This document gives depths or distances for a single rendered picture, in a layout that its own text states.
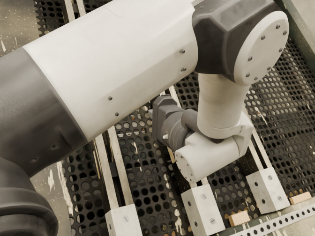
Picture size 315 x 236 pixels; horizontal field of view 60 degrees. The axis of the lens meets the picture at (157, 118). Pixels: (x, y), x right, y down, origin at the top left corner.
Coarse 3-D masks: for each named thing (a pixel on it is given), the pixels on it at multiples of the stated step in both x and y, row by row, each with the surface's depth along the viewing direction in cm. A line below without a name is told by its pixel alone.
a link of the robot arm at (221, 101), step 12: (204, 84) 36; (216, 84) 34; (228, 84) 34; (204, 96) 38; (216, 96) 36; (228, 96) 35; (240, 96) 36; (204, 108) 39; (216, 108) 38; (228, 108) 37; (240, 108) 39; (204, 120) 41; (216, 120) 39; (228, 120) 39
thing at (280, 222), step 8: (304, 208) 87; (312, 208) 88; (280, 216) 82; (288, 216) 83; (296, 216) 84; (304, 216) 85; (264, 224) 79; (272, 224) 80; (280, 224) 81; (288, 224) 82; (240, 232) 75; (248, 232) 76; (256, 232) 77; (264, 232) 78
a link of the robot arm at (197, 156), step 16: (192, 112) 51; (176, 128) 54; (192, 128) 49; (176, 144) 53; (192, 144) 48; (208, 144) 47; (224, 144) 47; (176, 160) 50; (192, 160) 45; (208, 160) 46; (224, 160) 47; (192, 176) 46
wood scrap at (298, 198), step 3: (306, 192) 96; (297, 195) 94; (300, 195) 94; (303, 195) 95; (306, 195) 95; (309, 195) 96; (291, 198) 93; (294, 198) 93; (297, 198) 93; (300, 198) 94; (303, 198) 94; (306, 198) 95; (309, 198) 95; (291, 201) 93; (294, 201) 92; (297, 201) 93; (300, 201) 93
